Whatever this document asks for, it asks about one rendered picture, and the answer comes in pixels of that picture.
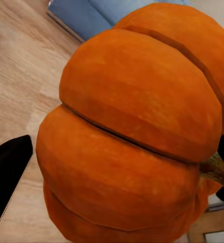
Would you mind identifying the pumpkin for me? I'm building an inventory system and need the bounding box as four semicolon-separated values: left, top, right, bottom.
35;3;224;243

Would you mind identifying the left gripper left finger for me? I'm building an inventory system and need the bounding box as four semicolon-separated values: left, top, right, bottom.
0;135;33;218

